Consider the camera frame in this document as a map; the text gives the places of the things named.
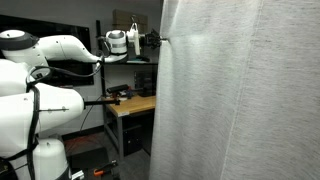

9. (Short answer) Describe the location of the black metal shelf frame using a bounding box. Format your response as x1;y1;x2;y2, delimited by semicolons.
95;19;160;98

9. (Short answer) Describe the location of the black clamp with orange handle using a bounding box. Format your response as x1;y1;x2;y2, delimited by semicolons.
92;159;120;177

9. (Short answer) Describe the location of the black computer tower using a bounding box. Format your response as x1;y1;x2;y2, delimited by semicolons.
122;124;145;156

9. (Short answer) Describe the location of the dark crate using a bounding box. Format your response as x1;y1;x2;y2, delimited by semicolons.
134;70;158;98

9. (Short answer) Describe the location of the black stereo camera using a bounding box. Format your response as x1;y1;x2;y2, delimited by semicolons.
106;83;131;96

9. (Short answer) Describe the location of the large black wall screen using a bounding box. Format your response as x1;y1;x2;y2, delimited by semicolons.
0;13;95;89

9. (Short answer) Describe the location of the wooden top workbench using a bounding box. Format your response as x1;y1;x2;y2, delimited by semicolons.
101;94;158;162

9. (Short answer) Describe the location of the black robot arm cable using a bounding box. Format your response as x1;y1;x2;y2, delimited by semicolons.
24;61;104;180

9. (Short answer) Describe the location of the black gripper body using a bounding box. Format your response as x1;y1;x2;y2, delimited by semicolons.
139;31;156;50

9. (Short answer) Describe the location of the grey woven fabric curtain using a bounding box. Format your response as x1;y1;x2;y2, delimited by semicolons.
148;0;320;180

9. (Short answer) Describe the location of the brown cardboard panel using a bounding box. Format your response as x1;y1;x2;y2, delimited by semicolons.
112;8;150;35

